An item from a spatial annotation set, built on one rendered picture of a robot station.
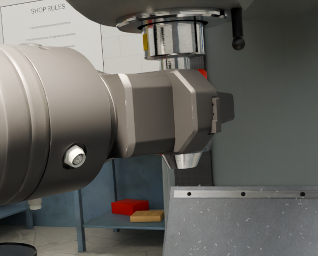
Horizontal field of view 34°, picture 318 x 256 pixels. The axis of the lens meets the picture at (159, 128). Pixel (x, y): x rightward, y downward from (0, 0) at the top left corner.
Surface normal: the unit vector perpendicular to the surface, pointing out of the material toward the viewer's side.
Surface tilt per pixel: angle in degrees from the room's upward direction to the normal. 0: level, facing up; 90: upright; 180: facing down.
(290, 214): 63
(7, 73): 57
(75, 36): 90
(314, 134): 90
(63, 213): 90
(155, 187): 90
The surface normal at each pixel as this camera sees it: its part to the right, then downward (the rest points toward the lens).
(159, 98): 0.74, -0.02
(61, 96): 0.69, -0.32
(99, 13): -0.14, 0.99
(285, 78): -0.38, 0.07
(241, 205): -0.37, -0.38
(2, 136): 0.06, 0.10
